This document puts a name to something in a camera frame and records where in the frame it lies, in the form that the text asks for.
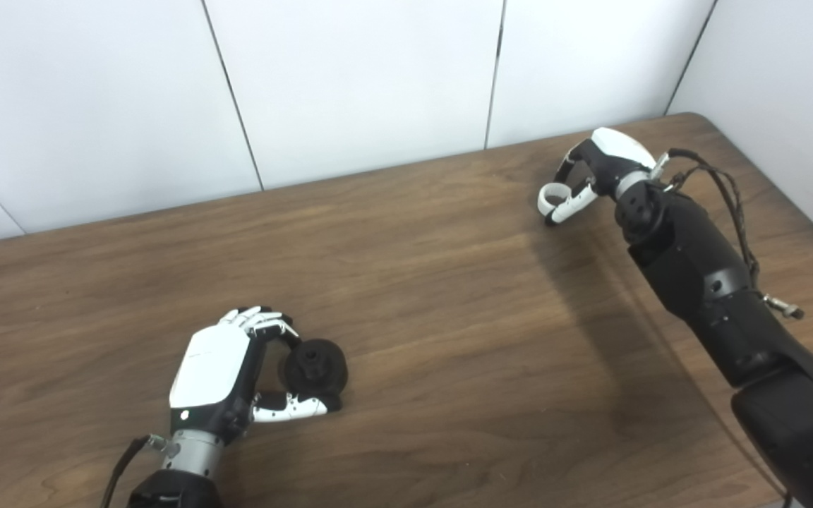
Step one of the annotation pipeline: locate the white and black left hand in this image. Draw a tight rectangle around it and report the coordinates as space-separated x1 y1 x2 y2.
168 306 344 447

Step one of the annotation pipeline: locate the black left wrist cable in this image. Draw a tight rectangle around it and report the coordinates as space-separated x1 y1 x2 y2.
99 434 168 508

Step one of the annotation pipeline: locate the white and black right hand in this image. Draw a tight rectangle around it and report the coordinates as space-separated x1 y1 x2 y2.
537 127 658 227

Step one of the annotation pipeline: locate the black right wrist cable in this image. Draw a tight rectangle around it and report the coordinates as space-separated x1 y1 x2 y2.
649 147 807 322

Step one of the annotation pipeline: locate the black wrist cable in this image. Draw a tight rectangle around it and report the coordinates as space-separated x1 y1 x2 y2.
649 147 807 322
99 434 168 508

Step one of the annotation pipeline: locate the round black part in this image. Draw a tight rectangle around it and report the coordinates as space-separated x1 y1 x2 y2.
284 339 349 400

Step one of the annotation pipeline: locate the white ring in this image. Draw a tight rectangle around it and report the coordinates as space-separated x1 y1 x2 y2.
537 183 574 220

